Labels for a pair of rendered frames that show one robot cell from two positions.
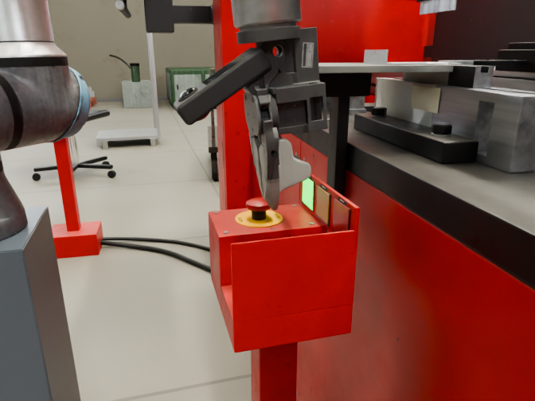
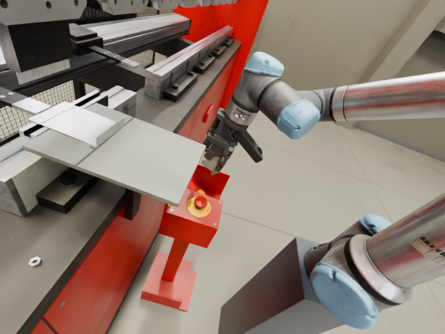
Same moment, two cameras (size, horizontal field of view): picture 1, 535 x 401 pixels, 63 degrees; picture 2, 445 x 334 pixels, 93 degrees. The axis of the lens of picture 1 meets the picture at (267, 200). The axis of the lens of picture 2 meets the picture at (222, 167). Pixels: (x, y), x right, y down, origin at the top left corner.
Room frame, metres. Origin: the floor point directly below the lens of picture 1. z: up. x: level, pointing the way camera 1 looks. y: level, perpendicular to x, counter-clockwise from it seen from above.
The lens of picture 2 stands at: (1.01, 0.09, 1.29)
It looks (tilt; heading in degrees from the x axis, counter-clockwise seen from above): 40 degrees down; 189
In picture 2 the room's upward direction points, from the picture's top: 24 degrees clockwise
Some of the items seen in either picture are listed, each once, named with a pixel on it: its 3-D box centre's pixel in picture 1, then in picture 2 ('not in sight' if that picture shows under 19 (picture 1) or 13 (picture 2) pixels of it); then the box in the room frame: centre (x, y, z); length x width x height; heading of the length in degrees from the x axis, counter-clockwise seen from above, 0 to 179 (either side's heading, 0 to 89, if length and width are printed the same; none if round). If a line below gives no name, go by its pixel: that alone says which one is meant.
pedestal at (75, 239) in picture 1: (66, 176); not in sight; (2.18, 1.03, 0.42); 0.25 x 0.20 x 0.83; 103
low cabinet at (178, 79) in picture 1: (214, 86); not in sight; (9.12, 1.07, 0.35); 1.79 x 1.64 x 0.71; 106
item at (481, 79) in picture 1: (442, 73); (71, 115); (0.74, -0.28, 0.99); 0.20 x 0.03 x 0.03; 13
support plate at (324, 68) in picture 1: (348, 67); (130, 147); (0.75, -0.13, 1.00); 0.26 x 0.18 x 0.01; 103
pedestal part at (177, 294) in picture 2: not in sight; (172, 280); (0.57, 0.02, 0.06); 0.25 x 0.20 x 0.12; 105
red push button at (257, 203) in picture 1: (259, 211); (200, 204); (0.62, 0.01, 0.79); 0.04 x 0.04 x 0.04
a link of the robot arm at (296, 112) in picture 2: not in sight; (292, 110); (0.55, 0.11, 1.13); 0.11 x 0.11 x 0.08; 63
